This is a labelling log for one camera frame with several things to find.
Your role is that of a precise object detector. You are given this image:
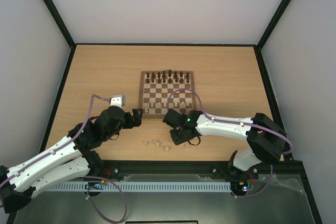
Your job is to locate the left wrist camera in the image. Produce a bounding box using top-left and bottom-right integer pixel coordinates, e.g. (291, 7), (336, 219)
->
(110, 94), (125, 108)

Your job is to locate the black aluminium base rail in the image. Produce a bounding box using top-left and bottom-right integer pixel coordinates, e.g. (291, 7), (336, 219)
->
(86, 159), (305, 182)

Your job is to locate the white slotted cable duct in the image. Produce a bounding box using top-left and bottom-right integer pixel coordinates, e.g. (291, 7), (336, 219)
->
(48, 181), (232, 193)

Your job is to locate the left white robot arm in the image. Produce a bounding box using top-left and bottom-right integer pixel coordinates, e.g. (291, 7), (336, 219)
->
(1, 106), (143, 214)

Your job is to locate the wooden chess board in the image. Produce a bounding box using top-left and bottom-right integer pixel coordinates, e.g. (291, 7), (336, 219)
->
(139, 70), (196, 119)

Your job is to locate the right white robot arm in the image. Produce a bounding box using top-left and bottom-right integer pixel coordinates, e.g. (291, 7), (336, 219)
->
(163, 109), (286, 178)

